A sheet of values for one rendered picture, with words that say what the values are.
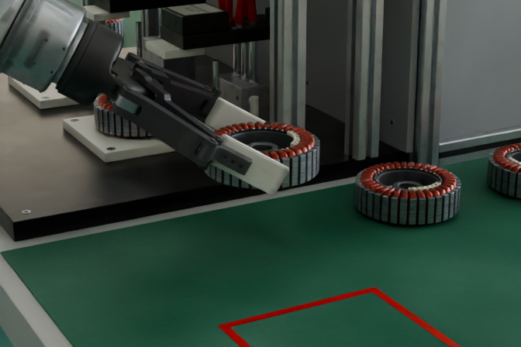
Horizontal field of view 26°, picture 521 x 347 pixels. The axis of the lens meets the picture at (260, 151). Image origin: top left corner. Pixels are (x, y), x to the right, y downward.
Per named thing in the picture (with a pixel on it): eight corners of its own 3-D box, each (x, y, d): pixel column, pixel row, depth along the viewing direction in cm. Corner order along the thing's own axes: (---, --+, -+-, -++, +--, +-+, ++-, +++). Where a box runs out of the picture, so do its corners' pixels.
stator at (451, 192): (334, 200, 124) (335, 169, 122) (418, 183, 129) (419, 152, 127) (393, 236, 114) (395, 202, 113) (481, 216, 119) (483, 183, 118)
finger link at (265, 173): (223, 132, 103) (223, 135, 102) (289, 167, 104) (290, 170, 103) (207, 159, 103) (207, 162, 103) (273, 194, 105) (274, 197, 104)
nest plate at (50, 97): (39, 109, 150) (39, 101, 149) (8, 83, 162) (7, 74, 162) (145, 94, 156) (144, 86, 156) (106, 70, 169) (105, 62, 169)
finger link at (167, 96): (140, 68, 106) (132, 67, 104) (229, 134, 102) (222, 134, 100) (121, 103, 107) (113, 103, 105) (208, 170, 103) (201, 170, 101)
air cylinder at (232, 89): (240, 129, 141) (240, 87, 140) (214, 115, 148) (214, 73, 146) (276, 124, 144) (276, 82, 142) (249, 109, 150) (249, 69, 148)
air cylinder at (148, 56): (163, 84, 162) (162, 46, 160) (143, 73, 168) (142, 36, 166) (195, 80, 164) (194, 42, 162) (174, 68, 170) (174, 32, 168)
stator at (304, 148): (205, 194, 104) (205, 156, 103) (202, 154, 115) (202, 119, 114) (326, 192, 105) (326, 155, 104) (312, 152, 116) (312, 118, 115)
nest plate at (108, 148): (105, 163, 130) (105, 152, 129) (63, 128, 142) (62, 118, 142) (222, 143, 136) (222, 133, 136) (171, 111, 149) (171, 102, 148)
